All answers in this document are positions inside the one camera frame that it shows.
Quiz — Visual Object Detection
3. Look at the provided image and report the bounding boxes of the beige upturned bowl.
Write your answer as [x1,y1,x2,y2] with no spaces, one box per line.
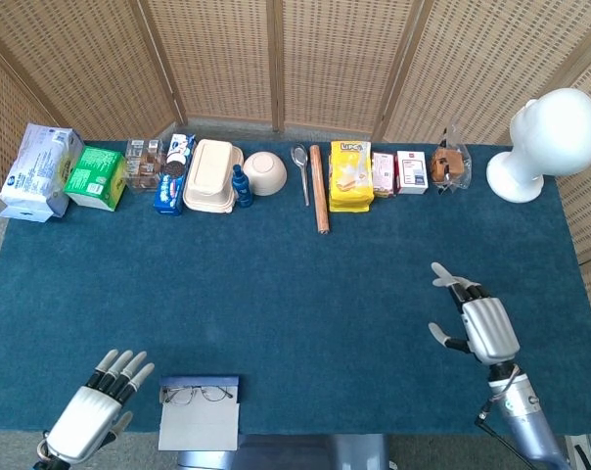
[242,151,288,198]

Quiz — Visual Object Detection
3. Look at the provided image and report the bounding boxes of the white red box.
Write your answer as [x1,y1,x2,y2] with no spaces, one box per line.
[395,150,430,196]

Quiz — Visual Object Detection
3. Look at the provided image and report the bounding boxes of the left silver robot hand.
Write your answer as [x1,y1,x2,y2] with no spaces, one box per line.
[44,349,156,465]

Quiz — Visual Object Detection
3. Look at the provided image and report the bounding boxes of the yellow biscuit pack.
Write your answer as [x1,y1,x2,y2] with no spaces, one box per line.
[329,140,375,213]

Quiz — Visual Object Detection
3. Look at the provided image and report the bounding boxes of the blue spray bottle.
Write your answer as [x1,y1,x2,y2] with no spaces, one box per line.
[231,164,254,209]

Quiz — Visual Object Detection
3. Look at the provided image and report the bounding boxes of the wooden rolling pin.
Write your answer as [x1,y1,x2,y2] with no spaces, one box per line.
[309,144,331,235]

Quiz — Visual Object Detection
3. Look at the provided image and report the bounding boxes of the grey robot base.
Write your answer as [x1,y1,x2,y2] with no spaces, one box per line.
[177,433,390,470]

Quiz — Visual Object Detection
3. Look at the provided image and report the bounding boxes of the white blue tissue pack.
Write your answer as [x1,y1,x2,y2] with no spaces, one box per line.
[0,122,85,224]

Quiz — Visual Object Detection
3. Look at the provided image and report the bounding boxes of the green tissue pack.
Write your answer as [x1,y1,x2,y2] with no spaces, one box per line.
[63,145,128,212]

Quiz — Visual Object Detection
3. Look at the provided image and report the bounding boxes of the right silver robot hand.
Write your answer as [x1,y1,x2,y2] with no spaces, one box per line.
[428,261,521,366]

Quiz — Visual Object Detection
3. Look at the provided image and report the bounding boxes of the clear bag of cookies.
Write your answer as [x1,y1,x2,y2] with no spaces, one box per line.
[431,123,473,196]

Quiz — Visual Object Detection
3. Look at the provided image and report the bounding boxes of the beige lunch container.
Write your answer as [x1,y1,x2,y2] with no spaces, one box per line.
[182,138,245,214]

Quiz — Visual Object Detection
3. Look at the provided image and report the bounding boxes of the blue glasses case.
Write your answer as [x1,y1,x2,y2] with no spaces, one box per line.
[157,374,243,452]

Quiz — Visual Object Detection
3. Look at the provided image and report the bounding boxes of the rattan folding screen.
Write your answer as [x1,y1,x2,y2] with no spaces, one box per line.
[0,0,591,319]

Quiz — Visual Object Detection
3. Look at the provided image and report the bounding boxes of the white plate edge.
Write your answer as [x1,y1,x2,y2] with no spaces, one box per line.
[485,87,591,203]

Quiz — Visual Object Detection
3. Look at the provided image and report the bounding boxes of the metal spoon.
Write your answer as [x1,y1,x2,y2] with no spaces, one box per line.
[290,143,311,208]

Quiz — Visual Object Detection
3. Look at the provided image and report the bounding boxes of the clear plastic snack box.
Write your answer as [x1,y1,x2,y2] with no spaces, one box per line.
[124,138,165,193]

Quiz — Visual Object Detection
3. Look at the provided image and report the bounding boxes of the eyeglasses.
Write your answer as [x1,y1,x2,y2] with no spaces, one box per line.
[161,385,234,406]

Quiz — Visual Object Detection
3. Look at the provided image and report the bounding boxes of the blue carpet table cover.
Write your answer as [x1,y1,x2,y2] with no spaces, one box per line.
[0,140,591,437]

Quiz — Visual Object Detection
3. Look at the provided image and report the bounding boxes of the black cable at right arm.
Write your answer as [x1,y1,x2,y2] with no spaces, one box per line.
[476,371,539,469]

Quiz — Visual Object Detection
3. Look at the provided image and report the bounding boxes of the blue Oreo cookie box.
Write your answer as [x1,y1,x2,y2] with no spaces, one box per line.
[153,133,198,217]

